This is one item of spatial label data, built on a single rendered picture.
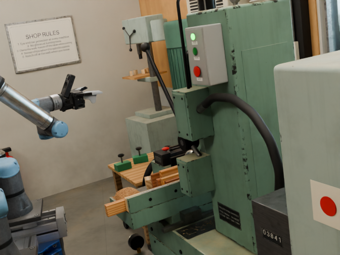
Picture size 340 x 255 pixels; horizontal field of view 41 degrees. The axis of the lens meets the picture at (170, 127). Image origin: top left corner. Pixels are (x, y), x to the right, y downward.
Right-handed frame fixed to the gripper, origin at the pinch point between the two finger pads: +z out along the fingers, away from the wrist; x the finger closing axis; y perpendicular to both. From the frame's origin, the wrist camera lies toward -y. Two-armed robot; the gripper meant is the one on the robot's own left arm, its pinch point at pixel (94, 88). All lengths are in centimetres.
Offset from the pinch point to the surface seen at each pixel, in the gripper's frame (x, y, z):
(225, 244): 110, 29, -22
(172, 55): 77, -26, -12
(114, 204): 77, 20, -41
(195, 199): 87, 25, -13
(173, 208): 85, 26, -22
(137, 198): 81, 18, -35
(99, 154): -194, 123, 106
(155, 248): 71, 49, -22
